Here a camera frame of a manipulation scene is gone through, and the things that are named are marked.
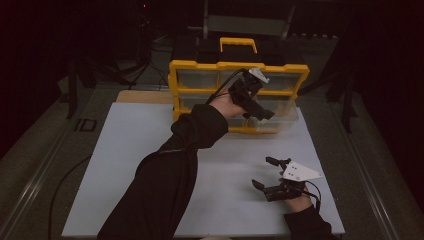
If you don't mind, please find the black tripod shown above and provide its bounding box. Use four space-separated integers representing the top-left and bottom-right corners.
99 0 169 92

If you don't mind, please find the person's right hand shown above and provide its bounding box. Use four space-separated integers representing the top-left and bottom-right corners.
284 194 314 214

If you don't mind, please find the clear plastic drawer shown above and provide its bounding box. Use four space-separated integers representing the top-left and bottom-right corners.
247 98 300 131

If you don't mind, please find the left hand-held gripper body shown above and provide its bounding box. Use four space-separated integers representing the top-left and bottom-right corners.
228 67 270 108

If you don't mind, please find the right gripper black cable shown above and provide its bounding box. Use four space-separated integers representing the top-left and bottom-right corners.
301 180 323 213

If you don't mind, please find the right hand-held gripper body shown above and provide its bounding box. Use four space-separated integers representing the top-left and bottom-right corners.
263 160 324 203

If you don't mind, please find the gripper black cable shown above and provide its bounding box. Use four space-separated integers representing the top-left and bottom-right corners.
205 68 249 105
301 180 323 213

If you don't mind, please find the group of clear drawers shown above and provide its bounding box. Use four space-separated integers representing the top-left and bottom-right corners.
176 69 298 129

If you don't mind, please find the black floor cable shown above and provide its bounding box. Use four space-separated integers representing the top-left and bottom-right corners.
48 154 93 240

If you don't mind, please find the black stand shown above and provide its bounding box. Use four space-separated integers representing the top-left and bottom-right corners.
298 64 359 134
65 56 101 120

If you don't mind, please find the yellow black drawer cabinet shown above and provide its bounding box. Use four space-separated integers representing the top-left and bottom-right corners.
167 33 311 135

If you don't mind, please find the person's left hand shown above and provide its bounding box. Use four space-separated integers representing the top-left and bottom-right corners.
209 94 248 120

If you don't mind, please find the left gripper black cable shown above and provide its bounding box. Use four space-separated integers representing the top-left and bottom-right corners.
205 68 249 105

